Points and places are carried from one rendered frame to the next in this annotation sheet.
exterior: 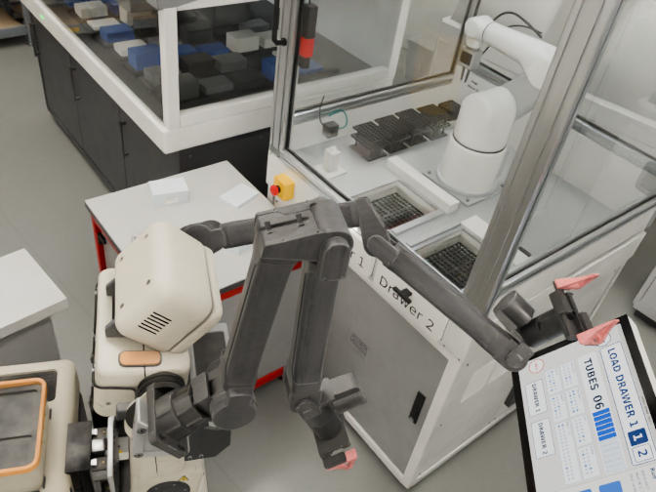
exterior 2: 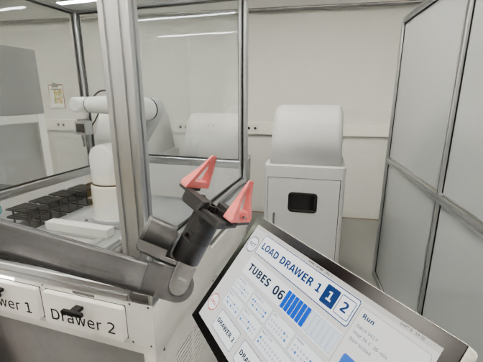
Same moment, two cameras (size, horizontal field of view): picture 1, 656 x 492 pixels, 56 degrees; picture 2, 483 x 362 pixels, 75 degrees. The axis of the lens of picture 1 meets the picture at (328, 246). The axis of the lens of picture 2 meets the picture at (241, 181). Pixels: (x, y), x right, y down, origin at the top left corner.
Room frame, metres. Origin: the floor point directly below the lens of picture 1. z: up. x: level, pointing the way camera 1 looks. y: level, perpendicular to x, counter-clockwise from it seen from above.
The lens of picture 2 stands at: (0.40, -0.29, 1.51)
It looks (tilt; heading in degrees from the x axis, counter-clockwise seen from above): 15 degrees down; 331
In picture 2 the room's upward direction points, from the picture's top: straight up
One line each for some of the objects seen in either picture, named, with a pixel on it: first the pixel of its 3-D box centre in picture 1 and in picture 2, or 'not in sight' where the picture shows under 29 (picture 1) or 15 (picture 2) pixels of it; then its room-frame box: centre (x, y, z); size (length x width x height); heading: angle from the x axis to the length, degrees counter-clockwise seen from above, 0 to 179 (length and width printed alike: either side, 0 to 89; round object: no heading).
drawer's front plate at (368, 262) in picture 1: (344, 238); (5, 295); (1.57, -0.05, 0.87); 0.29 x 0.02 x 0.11; 44
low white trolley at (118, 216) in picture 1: (201, 299); not in sight; (1.65, 0.45, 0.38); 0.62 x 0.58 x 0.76; 44
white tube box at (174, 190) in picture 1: (168, 191); not in sight; (1.77, 0.60, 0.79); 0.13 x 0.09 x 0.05; 120
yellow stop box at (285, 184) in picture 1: (282, 186); not in sight; (1.79, 0.19, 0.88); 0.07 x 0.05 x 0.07; 44
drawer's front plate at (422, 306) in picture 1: (409, 298); (83, 314); (1.34, -0.27, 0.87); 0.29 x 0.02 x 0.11; 44
